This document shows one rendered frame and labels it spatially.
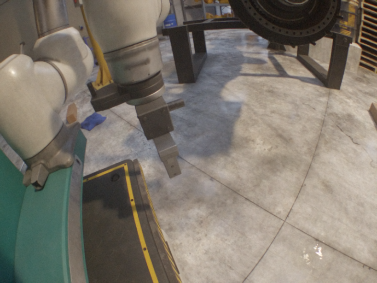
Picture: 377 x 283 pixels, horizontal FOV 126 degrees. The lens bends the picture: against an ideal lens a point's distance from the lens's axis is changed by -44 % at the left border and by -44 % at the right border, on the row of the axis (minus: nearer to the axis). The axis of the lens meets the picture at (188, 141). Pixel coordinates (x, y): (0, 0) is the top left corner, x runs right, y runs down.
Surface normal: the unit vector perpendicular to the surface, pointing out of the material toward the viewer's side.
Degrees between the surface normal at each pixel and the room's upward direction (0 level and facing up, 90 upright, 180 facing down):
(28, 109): 89
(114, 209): 0
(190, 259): 0
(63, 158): 12
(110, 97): 90
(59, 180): 0
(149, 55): 90
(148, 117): 90
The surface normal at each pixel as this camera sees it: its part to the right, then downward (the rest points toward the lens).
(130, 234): -0.15, -0.73
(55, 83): 0.99, -0.11
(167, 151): 0.38, 0.58
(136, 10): 0.66, 0.51
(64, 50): 0.82, 0.19
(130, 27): 0.45, 0.77
